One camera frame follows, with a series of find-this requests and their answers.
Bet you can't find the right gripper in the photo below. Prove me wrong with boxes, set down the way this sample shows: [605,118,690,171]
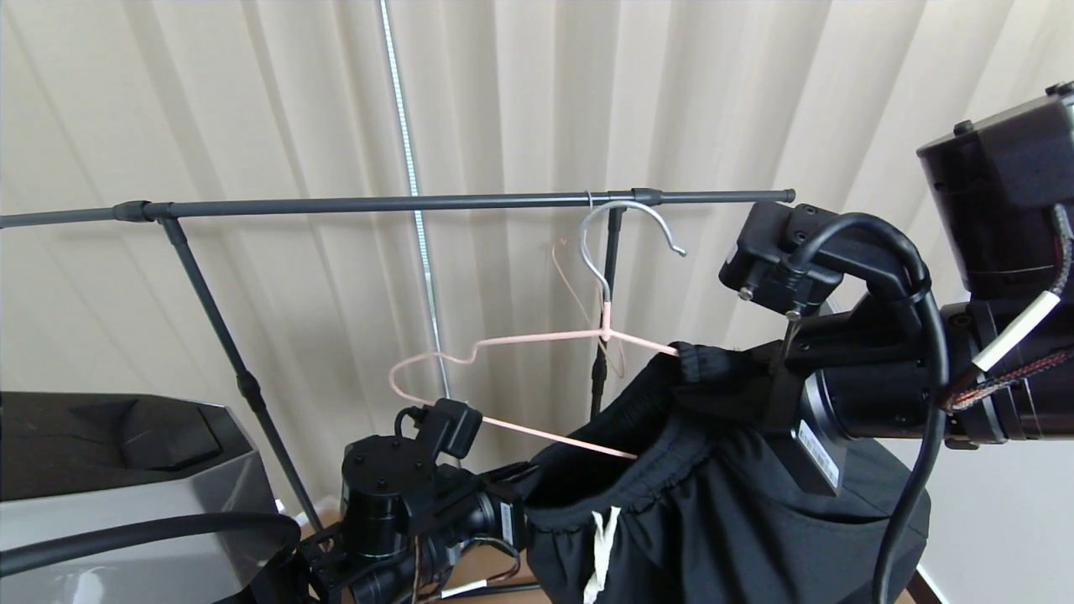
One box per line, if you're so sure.
[751,289,1074,497]

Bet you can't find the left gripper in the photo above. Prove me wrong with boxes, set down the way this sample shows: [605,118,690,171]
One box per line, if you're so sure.
[348,474,531,604]

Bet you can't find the black shorts with white cord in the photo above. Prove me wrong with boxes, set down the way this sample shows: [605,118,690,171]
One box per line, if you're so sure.
[512,340,932,604]

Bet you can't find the pink clothes hanger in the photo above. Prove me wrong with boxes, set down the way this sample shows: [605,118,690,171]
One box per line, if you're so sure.
[388,200,689,461]
[550,233,628,380]

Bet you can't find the black clothes rack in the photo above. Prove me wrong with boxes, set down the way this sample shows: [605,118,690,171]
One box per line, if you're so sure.
[0,188,797,601]

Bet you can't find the beige curtain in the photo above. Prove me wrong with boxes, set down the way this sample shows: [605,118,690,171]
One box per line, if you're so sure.
[0,0,1074,538]

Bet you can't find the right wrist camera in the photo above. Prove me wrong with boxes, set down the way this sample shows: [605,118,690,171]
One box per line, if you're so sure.
[719,201,845,321]

